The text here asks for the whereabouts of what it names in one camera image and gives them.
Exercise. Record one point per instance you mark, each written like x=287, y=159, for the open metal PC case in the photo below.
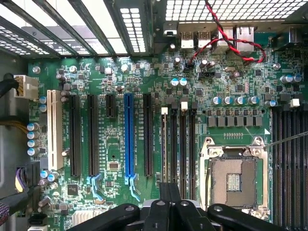
x=157, y=14

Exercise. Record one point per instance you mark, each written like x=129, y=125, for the white expansion slot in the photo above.
x=55, y=130

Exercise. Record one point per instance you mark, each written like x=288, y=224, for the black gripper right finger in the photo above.
x=187, y=216

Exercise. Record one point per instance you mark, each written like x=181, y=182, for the short black expansion slot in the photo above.
x=110, y=106

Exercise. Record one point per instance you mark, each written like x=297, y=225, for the thin metal locking lever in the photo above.
x=286, y=140
x=207, y=187

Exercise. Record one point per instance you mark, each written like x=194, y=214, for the blue expansion slot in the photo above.
x=129, y=134

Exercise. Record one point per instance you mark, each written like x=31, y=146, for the black board connector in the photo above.
x=37, y=220

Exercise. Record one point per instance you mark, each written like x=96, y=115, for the silver finned heat sink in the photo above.
x=84, y=215

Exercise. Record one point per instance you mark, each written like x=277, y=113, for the black RAM slot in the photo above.
x=164, y=111
x=193, y=144
x=173, y=144
x=183, y=144
x=298, y=180
x=306, y=180
x=277, y=180
x=287, y=180

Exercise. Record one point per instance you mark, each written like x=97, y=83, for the green motherboard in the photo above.
x=108, y=134

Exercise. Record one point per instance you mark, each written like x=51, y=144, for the long black expansion slot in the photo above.
x=75, y=134
x=93, y=134
x=148, y=134

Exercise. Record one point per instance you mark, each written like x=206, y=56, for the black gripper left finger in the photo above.
x=158, y=216

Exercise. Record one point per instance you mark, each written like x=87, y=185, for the metal CPU socket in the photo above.
x=231, y=180

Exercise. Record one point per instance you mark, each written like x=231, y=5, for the white power connector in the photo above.
x=26, y=86

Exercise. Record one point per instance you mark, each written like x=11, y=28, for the silver network port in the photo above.
x=244, y=33

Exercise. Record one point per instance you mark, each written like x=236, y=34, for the silver USB port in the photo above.
x=204, y=39
x=187, y=39

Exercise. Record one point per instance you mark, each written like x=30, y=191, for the silver port block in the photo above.
x=228, y=33

